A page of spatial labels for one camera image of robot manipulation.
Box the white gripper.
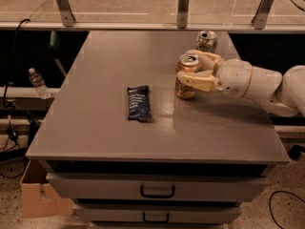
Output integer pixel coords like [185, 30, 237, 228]
[176, 50, 253, 98]

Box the orange soda can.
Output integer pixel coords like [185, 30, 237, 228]
[175, 53, 201, 99]

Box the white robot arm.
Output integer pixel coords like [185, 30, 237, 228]
[175, 50, 305, 117]

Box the white green soda can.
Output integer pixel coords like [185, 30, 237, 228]
[196, 31, 217, 53]

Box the dark blue snack bag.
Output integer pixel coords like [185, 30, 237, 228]
[127, 86, 153, 122]

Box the grey drawer cabinet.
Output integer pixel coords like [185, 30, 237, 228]
[28, 31, 289, 229]

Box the clear plastic water bottle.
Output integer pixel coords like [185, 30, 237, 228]
[29, 68, 51, 99]

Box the brown cardboard box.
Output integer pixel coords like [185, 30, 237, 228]
[20, 160, 73, 219]

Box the right metal railing bracket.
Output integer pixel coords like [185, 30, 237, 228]
[252, 0, 274, 30]

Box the metal railing bracket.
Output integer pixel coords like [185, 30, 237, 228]
[252, 0, 274, 30]
[56, 0, 75, 27]
[176, 0, 190, 29]

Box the middle metal railing bracket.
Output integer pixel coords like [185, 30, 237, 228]
[176, 0, 190, 29]

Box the black top drawer handle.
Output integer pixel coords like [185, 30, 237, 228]
[140, 185, 175, 199]

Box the black drawer handle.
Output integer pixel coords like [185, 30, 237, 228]
[140, 185, 175, 199]
[142, 213, 170, 223]

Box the black cable on floor right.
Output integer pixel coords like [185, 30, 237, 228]
[268, 190, 305, 229]

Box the green handled tool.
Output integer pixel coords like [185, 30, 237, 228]
[48, 30, 67, 77]

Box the left metal railing bracket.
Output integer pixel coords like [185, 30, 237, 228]
[56, 0, 75, 27]

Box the black cable at left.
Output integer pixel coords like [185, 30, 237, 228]
[1, 17, 31, 110]

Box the horizontal metal rail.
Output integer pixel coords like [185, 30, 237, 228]
[0, 20, 305, 34]

